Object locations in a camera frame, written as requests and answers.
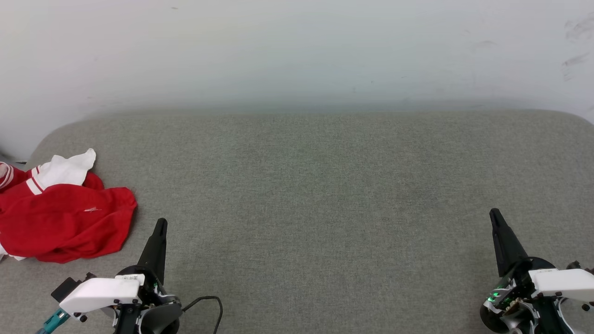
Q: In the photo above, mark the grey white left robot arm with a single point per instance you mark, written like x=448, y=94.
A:
x=160, y=320

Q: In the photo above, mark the grey metal background object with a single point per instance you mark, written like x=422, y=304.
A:
x=9, y=158

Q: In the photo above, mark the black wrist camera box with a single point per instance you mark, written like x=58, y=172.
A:
x=575, y=266
x=65, y=287

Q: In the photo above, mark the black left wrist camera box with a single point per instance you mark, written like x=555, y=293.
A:
x=65, y=287

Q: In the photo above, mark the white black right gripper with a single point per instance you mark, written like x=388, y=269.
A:
x=561, y=283

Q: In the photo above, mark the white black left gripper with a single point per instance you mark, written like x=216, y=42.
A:
x=100, y=292

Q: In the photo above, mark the red and white garment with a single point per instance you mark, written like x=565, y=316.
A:
x=60, y=222

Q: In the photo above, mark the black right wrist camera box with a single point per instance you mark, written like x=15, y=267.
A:
x=575, y=266

